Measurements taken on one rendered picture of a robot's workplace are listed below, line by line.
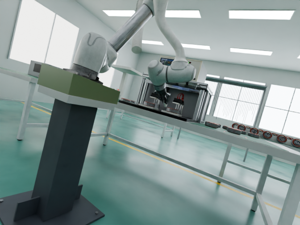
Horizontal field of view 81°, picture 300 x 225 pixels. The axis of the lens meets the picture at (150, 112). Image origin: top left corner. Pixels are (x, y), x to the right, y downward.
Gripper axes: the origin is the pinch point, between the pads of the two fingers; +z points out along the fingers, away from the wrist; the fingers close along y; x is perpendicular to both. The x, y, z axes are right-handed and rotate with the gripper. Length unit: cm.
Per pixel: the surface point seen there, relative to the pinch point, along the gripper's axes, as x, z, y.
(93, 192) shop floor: -82, 27, -33
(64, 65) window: 165, 198, -472
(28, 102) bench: -37, 12, -160
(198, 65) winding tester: 54, 9, 9
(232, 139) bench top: -12, 3, 53
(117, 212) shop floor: -84, 23, -5
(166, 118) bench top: -11.7, 2.2, 6.1
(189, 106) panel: 27.3, 38.5, 8.2
